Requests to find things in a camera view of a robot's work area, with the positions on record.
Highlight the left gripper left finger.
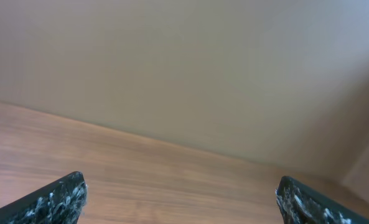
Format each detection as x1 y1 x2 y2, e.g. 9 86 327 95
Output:
0 171 87 224

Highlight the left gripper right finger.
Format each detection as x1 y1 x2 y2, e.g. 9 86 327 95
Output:
275 176 369 224

